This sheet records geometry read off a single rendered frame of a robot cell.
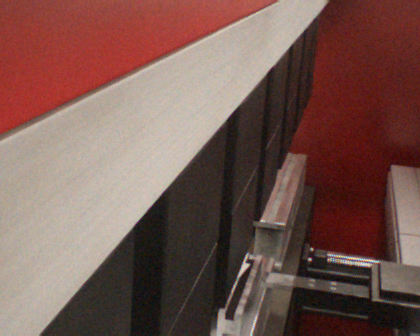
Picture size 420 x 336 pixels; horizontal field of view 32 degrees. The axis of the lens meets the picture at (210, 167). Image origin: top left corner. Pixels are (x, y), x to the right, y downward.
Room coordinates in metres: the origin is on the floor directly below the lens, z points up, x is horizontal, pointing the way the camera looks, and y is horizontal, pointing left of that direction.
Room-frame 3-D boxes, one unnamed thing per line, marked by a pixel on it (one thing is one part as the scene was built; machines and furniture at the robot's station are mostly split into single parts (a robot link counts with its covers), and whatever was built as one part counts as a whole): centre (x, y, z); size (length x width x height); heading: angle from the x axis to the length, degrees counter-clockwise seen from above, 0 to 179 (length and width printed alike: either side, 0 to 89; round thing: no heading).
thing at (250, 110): (0.59, 0.01, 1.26); 0.15 x 0.09 x 0.17; 169
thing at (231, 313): (0.94, -0.06, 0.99); 0.20 x 0.03 x 0.03; 169
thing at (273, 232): (1.50, -0.16, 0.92); 0.50 x 0.06 x 0.10; 169
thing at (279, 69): (0.79, -0.03, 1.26); 0.15 x 0.09 x 0.17; 169
